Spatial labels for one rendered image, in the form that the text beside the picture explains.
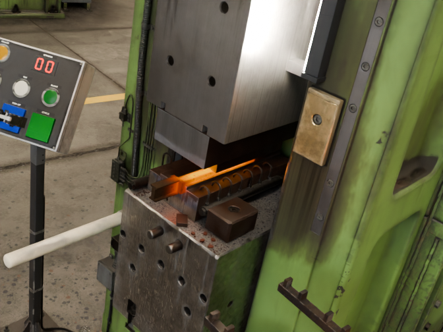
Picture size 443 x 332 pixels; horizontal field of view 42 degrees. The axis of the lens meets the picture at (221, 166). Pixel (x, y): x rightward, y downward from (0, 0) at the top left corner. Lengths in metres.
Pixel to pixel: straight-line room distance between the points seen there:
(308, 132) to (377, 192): 0.21
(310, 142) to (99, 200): 2.06
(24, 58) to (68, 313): 1.19
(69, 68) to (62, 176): 1.78
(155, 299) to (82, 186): 1.77
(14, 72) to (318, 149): 0.95
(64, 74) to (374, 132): 0.93
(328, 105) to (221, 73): 0.26
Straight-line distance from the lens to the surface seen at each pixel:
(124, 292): 1.86
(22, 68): 1.85
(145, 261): 1.70
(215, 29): 1.37
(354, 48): 1.32
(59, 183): 3.43
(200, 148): 1.48
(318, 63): 1.33
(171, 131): 1.54
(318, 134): 1.38
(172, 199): 1.61
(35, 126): 1.78
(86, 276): 2.77
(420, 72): 1.29
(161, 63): 1.53
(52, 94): 1.78
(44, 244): 1.90
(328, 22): 1.31
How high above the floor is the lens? 1.79
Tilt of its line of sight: 28 degrees down
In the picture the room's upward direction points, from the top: 11 degrees clockwise
